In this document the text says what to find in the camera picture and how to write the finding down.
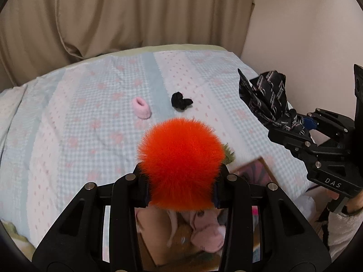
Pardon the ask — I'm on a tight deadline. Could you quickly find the black patterned fabric bag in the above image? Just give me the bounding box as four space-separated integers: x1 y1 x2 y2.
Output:
238 69 310 136

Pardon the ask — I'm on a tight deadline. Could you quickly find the pink cloth with black trim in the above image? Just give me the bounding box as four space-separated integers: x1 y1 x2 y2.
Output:
165 207 226 253

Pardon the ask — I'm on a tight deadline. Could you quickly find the orange fluffy pompom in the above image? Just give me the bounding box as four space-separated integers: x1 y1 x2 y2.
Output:
137 118 226 212

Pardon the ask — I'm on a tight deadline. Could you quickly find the black scrunchie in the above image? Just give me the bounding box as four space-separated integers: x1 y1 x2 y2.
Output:
171 92 193 111

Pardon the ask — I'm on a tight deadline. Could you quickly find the pink fluffy scrunchie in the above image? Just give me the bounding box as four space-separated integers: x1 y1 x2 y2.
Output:
132 97 151 120

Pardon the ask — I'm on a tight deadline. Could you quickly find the magenta zip pouch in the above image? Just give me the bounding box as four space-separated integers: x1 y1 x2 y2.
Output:
252 206 258 216

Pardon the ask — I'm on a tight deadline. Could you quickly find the brown and white plush toy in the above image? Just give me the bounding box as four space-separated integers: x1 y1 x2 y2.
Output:
166 224 221 265

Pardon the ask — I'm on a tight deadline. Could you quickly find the person's right hand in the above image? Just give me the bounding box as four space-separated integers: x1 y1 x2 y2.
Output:
326 190 340 200

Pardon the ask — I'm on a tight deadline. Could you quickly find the white fleece sleeve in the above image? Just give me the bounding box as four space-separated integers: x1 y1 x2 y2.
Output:
327 210 362 261

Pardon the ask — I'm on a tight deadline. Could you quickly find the cardboard box with pink flaps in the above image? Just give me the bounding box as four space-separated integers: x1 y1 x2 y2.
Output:
136 156 280 272

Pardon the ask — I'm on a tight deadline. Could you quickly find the light blue checkered bedspread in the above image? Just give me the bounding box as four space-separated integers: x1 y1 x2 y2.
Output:
1 46 310 246

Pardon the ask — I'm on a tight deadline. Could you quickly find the beige curtain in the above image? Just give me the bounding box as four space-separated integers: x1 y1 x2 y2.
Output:
1 0 254 89

